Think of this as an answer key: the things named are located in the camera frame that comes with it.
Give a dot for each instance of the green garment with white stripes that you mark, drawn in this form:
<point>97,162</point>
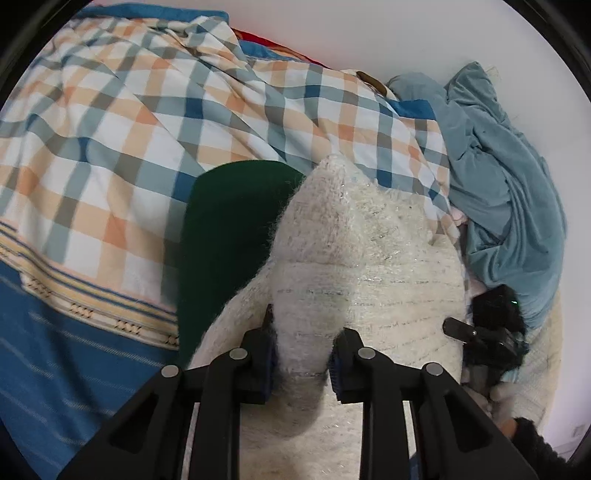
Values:
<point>226,236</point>

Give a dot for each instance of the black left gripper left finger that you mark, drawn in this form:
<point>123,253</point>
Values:
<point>184,423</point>

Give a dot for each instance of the white fuzzy knit sweater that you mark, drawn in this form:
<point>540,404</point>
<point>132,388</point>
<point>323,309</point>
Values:
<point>346,254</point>

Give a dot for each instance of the blue striped bed sheet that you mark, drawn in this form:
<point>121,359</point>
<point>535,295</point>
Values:
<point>60,368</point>

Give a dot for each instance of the plaid orange blue quilt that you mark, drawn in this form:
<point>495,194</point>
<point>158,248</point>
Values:
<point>298,113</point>

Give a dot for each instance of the grey-blue crumpled blanket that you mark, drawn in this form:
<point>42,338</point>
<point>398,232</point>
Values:
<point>516,224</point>

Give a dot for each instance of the gloved right hand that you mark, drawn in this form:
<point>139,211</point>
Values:
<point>497,401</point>

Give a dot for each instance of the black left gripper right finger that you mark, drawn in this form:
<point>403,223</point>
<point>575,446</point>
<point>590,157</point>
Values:
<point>418,416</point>

